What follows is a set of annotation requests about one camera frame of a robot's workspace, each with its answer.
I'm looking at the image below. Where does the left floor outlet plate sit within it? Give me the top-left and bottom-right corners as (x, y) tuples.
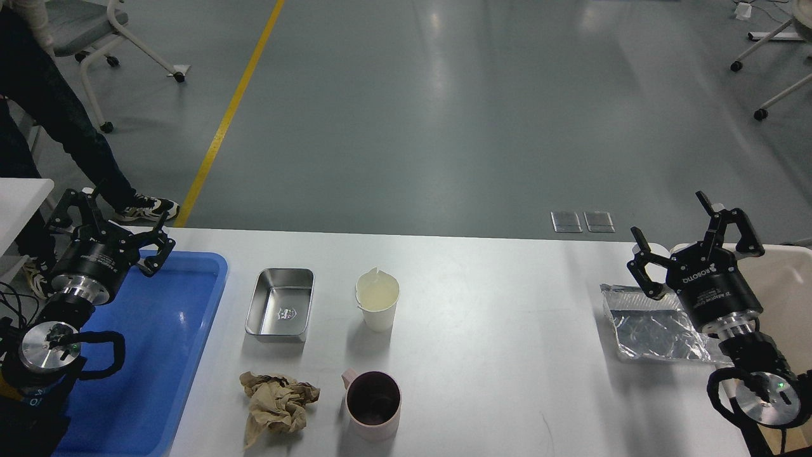
(550, 211), (583, 234)

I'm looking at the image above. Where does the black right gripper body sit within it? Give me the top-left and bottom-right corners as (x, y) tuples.
(660, 243), (764, 333)

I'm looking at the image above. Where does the blue plastic tray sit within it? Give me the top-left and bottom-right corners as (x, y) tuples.
(55, 251), (228, 456)

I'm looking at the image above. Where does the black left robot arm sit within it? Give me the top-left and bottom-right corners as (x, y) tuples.
(2, 190), (175, 456)

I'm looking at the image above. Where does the white chair base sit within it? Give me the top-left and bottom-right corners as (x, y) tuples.
(730, 0), (812, 122)

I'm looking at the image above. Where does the floor outlet plate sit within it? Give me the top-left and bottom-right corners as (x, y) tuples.
(550, 211), (583, 234)
(583, 211), (617, 234)

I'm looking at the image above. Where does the pink ribbed mug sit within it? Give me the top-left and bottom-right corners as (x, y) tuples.
(341, 368), (402, 440)

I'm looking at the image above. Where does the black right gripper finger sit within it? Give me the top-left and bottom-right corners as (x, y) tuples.
(627, 227), (674, 301)
(695, 190), (765, 258)

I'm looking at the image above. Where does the right floor outlet plate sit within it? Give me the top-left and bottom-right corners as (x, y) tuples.
(583, 211), (617, 234)

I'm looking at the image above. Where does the aluminium foil tray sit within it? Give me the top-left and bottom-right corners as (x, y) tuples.
(600, 284), (733, 366)

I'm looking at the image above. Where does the white side table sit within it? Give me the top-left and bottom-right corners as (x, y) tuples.
(1, 178), (53, 254)

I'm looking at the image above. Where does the person in dark trousers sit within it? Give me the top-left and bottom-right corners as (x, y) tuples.
(1, 1), (180, 300)

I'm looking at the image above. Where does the beige plastic bin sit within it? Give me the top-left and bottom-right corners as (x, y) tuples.
(671, 243), (812, 457)

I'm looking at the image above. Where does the grey office chair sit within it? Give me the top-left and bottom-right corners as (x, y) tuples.
(44, 1), (190, 133)

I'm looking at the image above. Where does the stainless steel rectangular tin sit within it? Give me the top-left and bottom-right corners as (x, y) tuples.
(246, 267), (314, 343)

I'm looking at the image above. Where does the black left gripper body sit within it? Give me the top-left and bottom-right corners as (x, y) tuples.
(50, 234), (140, 305)

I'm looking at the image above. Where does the white paper cup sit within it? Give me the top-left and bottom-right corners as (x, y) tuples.
(355, 267), (400, 332)

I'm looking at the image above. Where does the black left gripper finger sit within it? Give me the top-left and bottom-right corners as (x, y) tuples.
(130, 211), (175, 277)
(44, 188), (110, 241)

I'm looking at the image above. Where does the crumpled brown paper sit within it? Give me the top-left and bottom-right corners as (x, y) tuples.
(240, 371), (321, 449)

